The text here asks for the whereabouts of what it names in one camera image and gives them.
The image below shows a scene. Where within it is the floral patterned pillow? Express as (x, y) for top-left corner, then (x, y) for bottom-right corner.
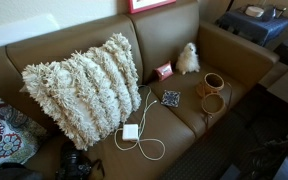
(0, 87), (48, 172)

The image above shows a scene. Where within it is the white fluffy toy animal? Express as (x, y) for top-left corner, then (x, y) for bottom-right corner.
(175, 42), (201, 76)

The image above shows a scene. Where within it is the brown leather sofa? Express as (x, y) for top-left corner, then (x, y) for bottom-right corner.
(0, 0), (282, 180)

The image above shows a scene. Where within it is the shaggy cream pillow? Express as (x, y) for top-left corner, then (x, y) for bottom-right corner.
(21, 32), (142, 151)

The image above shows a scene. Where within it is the brown woven bag with lid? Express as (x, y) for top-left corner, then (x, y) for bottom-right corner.
(196, 72), (234, 131)

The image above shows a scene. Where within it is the white round device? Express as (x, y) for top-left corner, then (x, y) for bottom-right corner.
(244, 5), (265, 18)

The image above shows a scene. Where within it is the black camera with strap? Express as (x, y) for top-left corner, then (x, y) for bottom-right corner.
(54, 141), (106, 180)

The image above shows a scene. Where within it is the red framed picture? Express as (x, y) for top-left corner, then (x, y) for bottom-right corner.
(127, 0), (178, 15)

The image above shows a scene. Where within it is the white power adapter with cable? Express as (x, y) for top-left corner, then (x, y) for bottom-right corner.
(113, 84), (167, 162)

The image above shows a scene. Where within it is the dark blue cloth covered table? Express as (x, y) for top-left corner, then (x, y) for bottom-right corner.
(215, 8), (288, 47)

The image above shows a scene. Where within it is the wooden side table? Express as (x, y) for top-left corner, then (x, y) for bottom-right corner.
(257, 61), (288, 111)

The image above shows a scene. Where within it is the small pink pouch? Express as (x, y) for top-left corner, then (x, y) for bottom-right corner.
(154, 60), (174, 82)

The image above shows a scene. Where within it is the blue patterned coaster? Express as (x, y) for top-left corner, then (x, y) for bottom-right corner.
(160, 89), (182, 108)

